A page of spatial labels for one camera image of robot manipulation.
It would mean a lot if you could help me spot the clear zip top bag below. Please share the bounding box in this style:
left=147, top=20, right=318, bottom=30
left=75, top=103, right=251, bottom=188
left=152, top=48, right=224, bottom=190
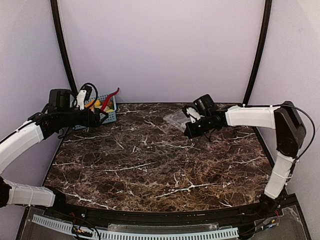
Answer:
left=163, top=110, right=191, bottom=132

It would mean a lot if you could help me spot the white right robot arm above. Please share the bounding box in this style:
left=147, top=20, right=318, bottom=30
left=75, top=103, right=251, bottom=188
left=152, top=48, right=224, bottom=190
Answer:
left=182, top=95, right=307, bottom=217

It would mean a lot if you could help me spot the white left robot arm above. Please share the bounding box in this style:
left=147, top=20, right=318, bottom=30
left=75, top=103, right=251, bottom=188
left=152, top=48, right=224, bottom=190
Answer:
left=0, top=87, right=109, bottom=207

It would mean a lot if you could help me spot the orange toy fruit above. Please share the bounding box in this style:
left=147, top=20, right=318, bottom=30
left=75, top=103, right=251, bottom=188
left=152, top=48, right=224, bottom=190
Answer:
left=85, top=99, right=101, bottom=108

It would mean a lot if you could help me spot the white toy garlic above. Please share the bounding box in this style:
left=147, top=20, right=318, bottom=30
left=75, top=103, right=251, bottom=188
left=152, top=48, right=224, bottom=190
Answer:
left=104, top=105, right=115, bottom=113

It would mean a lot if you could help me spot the red toy chili pepper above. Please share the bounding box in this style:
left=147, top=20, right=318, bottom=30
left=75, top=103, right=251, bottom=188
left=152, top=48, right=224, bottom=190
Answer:
left=101, top=87, right=120, bottom=111

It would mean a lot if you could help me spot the light blue plastic basket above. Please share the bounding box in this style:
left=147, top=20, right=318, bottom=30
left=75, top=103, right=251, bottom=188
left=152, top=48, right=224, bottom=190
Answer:
left=73, top=93, right=117, bottom=130

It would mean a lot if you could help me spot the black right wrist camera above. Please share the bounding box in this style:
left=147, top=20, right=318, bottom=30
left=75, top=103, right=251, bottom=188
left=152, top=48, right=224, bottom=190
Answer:
left=182, top=94, right=218, bottom=123

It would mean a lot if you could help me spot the black front table rail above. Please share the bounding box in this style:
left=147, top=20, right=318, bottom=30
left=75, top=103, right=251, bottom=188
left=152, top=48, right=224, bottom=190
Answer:
left=43, top=203, right=276, bottom=227

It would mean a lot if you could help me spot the white slotted cable duct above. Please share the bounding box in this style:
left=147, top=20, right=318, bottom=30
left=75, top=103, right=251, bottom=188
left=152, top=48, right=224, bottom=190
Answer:
left=31, top=214, right=239, bottom=240

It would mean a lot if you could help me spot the black left frame post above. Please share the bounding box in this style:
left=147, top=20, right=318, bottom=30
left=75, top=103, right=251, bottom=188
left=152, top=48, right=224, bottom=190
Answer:
left=50, top=0, right=78, bottom=94

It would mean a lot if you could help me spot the black frame post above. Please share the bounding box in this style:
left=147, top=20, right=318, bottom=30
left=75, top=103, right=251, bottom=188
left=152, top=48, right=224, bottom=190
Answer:
left=242, top=0, right=273, bottom=105
left=50, top=0, right=78, bottom=94

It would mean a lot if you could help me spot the black right frame post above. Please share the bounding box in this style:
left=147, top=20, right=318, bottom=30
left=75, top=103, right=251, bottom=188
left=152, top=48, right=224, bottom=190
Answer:
left=242, top=0, right=273, bottom=105

